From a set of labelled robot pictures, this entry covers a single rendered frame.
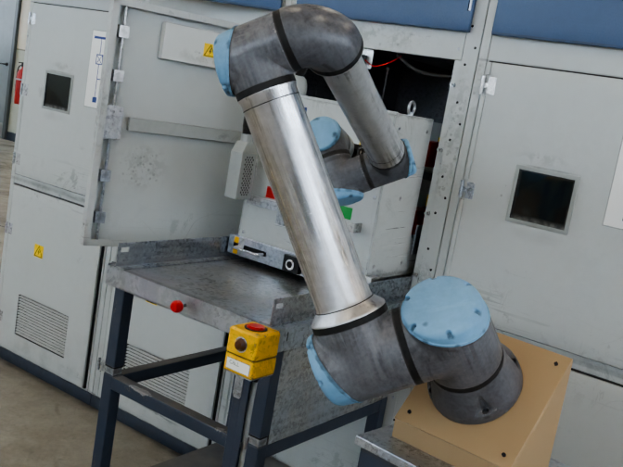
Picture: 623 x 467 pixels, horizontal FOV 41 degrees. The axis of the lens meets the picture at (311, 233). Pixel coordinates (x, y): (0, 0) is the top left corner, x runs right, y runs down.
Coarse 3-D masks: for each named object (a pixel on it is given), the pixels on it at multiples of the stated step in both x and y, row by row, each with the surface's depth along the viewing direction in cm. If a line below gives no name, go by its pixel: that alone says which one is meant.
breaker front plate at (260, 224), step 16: (320, 112) 244; (336, 112) 241; (256, 160) 259; (256, 176) 259; (256, 192) 260; (368, 192) 236; (256, 208) 260; (352, 208) 239; (368, 208) 236; (240, 224) 264; (256, 224) 260; (272, 224) 256; (368, 224) 236; (256, 240) 260; (272, 240) 257; (288, 240) 253; (352, 240) 240; (368, 240) 237; (368, 256) 237
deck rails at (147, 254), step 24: (168, 240) 244; (192, 240) 252; (216, 240) 261; (120, 264) 231; (144, 264) 237; (168, 264) 242; (384, 288) 241; (408, 288) 253; (288, 312) 204; (312, 312) 213
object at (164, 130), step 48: (144, 48) 251; (192, 48) 257; (144, 96) 254; (192, 96) 264; (96, 144) 246; (144, 144) 258; (192, 144) 268; (96, 192) 253; (144, 192) 262; (192, 192) 272; (96, 240) 254; (144, 240) 266
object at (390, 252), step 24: (408, 120) 236; (432, 120) 247; (384, 192) 234; (408, 192) 246; (384, 216) 238; (408, 216) 249; (384, 240) 241; (408, 240) 253; (384, 264) 244; (408, 264) 257
